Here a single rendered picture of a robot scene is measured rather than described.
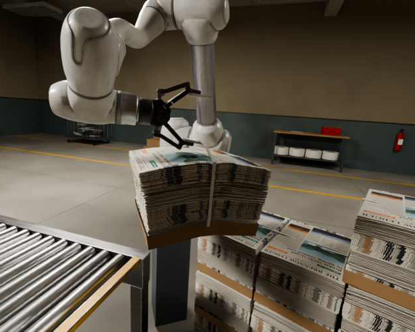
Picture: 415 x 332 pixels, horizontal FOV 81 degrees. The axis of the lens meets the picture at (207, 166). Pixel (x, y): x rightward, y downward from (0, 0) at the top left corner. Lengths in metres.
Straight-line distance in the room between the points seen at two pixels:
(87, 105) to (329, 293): 0.90
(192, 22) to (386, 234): 0.93
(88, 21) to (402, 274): 0.96
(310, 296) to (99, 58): 0.93
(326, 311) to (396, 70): 7.37
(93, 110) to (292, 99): 7.06
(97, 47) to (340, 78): 7.35
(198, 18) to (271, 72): 6.65
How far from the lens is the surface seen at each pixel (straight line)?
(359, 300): 0.96
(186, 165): 0.65
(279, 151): 6.95
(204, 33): 1.05
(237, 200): 0.75
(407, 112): 8.08
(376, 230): 0.85
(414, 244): 0.86
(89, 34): 0.56
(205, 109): 1.18
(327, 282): 0.95
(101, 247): 1.05
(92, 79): 0.60
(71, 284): 0.91
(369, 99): 7.81
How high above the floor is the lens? 1.33
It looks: 13 degrees down
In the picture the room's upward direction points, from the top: 4 degrees clockwise
